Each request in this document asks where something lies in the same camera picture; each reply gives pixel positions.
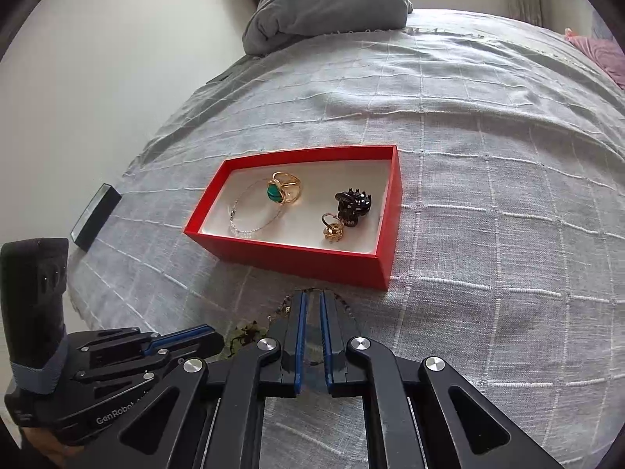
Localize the person's left hand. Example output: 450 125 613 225
17 427 70 468

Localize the dark ring jewellery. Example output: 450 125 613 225
321 212 347 243

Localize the red cardboard box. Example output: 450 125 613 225
184 145 404 290

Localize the silver chain bracelet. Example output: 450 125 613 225
229 178 285 240

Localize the green bead bracelet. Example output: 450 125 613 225
221 290 355 363

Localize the folded grey blanket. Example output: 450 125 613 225
243 0 415 57

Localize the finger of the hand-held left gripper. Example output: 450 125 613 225
72 351 185 386
79 324 226 361

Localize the black box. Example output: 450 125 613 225
71 183 123 253

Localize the pink velvet pillow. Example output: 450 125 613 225
565 28 625 91

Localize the grey checked bedspread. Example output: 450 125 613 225
68 7 625 469

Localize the black hair claw clip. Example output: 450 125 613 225
334 186 375 228

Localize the gold ring with green stone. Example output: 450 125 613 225
266 171 302 205

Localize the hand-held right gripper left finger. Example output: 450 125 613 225
63 289 307 469

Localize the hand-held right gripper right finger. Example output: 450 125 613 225
320 289 578 469

